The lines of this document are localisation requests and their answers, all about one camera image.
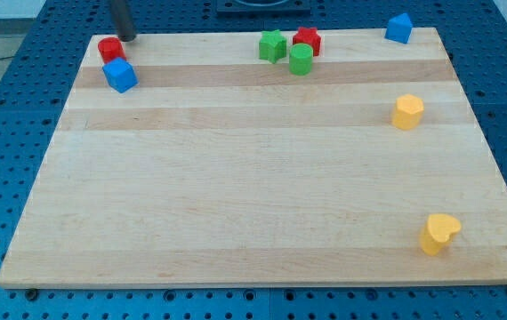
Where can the red cylinder block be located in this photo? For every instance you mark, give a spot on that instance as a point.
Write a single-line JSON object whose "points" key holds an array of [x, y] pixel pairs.
{"points": [[111, 48]]}

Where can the light wooden board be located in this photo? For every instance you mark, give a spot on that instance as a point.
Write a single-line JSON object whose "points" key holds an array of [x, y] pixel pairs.
{"points": [[219, 169]]}

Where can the green cylinder block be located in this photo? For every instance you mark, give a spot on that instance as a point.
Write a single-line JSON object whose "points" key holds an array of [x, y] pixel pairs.
{"points": [[300, 59]]}

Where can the green star block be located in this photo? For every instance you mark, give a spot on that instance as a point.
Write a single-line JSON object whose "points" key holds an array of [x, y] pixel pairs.
{"points": [[272, 46]]}

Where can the red star block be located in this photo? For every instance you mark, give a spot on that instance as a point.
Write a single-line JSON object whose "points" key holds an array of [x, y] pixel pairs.
{"points": [[309, 36]]}

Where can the blue cube block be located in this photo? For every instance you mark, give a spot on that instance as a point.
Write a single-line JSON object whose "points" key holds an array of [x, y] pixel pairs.
{"points": [[120, 75]]}

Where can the yellow hexagon block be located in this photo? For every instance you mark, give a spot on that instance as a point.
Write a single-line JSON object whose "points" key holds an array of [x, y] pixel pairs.
{"points": [[407, 112]]}

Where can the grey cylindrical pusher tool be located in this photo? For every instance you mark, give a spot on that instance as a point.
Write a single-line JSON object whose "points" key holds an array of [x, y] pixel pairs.
{"points": [[122, 18]]}

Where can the blue pentagon block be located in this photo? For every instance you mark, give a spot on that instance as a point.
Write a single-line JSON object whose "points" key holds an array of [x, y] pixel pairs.
{"points": [[399, 28]]}

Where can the yellow heart block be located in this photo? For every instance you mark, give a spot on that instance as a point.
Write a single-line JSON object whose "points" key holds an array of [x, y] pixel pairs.
{"points": [[438, 232]]}

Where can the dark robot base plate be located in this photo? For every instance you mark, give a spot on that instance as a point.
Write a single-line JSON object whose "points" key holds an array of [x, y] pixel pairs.
{"points": [[262, 6]]}

